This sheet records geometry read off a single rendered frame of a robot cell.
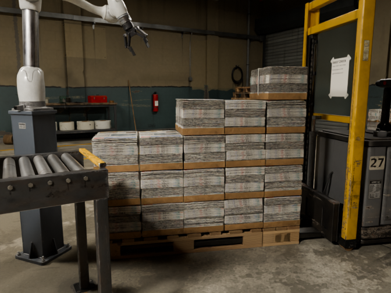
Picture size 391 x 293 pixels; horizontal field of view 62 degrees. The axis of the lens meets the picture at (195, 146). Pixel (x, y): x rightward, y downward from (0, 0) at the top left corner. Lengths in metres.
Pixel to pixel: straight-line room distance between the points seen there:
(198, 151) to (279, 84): 0.72
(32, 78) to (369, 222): 2.48
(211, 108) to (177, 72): 7.57
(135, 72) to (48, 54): 2.18
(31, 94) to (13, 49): 6.43
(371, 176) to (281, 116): 0.76
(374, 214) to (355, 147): 0.54
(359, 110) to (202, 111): 1.03
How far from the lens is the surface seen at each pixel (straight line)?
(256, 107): 2.26
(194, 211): 2.29
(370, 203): 2.65
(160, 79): 9.47
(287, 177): 2.43
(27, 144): 2.33
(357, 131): 2.42
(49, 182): 1.34
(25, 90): 2.31
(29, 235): 2.52
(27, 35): 2.57
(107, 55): 9.02
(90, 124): 8.20
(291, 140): 2.40
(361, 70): 2.41
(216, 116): 2.19
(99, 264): 1.51
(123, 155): 2.15
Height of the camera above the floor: 1.10
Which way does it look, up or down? 9 degrees down
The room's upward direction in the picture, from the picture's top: straight up
